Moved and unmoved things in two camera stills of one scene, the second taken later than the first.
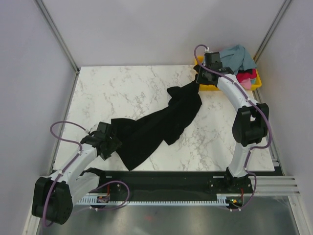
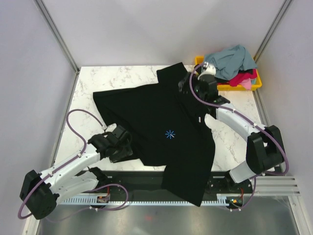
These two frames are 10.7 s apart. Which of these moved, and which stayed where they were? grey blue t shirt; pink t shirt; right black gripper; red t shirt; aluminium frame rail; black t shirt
Moved: black t shirt; right black gripper
Stayed: aluminium frame rail; pink t shirt; grey blue t shirt; red t shirt
